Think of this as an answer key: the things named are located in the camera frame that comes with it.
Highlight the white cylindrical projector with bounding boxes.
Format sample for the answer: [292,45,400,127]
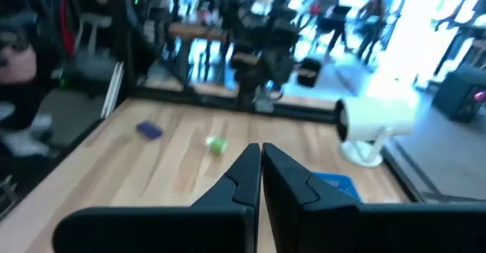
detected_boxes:
[333,95,417,169]

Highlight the black computer case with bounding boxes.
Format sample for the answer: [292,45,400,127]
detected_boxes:
[431,65,486,124]

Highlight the blue plastic basket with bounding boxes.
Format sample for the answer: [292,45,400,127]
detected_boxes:
[313,171,361,203]

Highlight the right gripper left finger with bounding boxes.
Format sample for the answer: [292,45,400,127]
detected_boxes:
[189,143,262,208]

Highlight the green white charger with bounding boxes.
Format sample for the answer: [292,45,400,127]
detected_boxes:
[204,134,229,157]

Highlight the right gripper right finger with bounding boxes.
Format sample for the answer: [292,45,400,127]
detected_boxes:
[261,143,361,208]

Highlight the person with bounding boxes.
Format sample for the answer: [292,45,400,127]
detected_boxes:
[309,0,352,62]
[0,17,54,159]
[356,0,390,66]

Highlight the indigo plastic case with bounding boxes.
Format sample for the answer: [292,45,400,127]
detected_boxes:
[135,120,164,141]

